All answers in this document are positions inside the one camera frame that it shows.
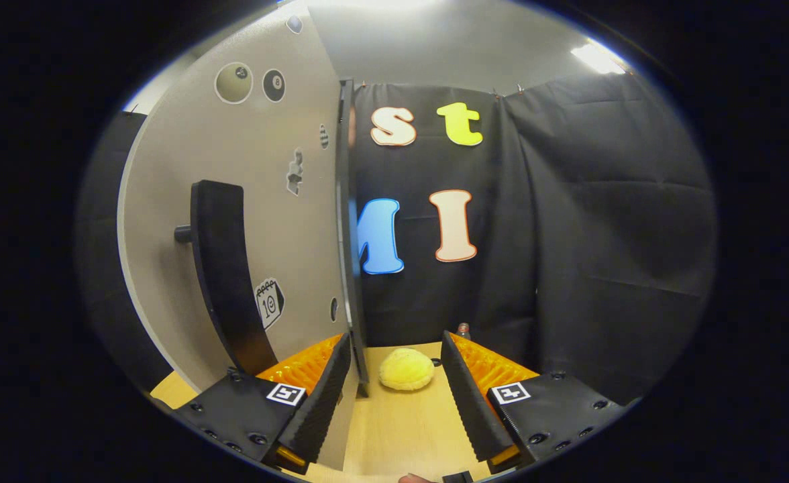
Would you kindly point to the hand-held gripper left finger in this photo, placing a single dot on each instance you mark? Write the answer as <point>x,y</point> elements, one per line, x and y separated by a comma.
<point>317,402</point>

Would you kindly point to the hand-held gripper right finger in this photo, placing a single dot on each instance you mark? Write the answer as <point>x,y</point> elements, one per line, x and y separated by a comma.
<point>471,402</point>

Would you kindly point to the dark grey shoe cabinet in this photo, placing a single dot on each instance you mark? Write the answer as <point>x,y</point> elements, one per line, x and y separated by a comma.
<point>354,268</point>

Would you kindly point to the small red white bottle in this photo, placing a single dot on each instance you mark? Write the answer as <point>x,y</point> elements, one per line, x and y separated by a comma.
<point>462,330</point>

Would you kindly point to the yellow plush toy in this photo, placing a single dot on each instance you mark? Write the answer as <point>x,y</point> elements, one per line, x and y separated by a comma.
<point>406,369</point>

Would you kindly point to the black backdrop cloth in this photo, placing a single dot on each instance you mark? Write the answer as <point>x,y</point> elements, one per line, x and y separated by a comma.
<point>602,235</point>

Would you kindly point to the small ceiling light panel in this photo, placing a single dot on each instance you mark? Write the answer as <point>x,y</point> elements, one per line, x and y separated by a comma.
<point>599,59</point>

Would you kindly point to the large ceiling light panel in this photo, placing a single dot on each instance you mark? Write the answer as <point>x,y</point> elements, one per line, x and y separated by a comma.
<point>367,3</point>

